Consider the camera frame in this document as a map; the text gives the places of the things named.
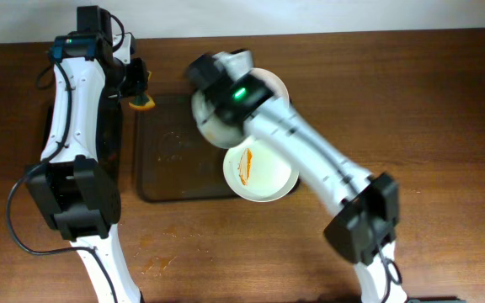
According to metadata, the white plate top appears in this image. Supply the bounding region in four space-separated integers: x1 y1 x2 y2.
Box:
250 67 290 108

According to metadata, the white plate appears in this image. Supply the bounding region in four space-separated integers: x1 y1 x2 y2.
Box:
222 137 299 203
250 67 290 108
189 50 255 150

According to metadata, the green orange sponge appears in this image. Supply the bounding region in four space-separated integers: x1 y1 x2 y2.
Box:
126 71 155 111

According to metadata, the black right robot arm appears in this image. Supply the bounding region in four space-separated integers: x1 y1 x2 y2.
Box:
185 50 408 302

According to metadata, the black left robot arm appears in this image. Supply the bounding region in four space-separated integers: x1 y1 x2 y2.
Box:
20 6 155 302

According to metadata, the black small tray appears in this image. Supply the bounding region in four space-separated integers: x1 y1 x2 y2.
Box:
42 99 123 184

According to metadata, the brown large tray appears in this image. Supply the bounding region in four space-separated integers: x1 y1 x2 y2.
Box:
133 94 238 203

